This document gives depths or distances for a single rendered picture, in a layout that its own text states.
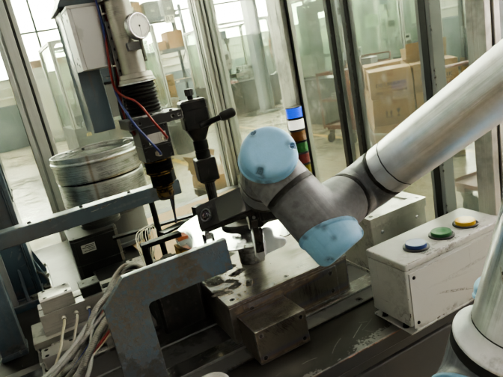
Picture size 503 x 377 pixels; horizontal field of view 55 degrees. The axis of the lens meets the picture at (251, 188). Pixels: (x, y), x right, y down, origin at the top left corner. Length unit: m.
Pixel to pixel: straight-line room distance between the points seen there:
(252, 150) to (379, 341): 0.53
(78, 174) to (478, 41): 1.21
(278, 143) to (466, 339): 0.30
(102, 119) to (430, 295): 0.77
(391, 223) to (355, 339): 0.32
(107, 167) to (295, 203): 1.11
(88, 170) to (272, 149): 1.10
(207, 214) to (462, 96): 0.43
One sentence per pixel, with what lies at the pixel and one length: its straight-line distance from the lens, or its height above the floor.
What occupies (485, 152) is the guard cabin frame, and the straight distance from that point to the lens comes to 1.13.
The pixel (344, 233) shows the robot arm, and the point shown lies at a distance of 0.60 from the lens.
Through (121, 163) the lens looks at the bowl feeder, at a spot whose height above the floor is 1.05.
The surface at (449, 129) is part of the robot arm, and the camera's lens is 0.62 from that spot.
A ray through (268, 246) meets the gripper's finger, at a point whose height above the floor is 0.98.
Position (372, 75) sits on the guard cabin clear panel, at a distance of 1.34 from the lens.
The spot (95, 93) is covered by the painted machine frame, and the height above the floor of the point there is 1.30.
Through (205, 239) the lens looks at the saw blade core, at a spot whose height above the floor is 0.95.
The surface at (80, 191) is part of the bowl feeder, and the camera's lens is 1.68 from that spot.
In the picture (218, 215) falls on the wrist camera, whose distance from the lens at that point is 0.79.
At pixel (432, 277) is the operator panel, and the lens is 1.00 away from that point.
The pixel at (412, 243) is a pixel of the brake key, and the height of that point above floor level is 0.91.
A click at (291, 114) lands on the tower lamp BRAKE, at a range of 1.31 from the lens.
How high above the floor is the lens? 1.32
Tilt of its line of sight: 16 degrees down
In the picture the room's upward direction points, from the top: 12 degrees counter-clockwise
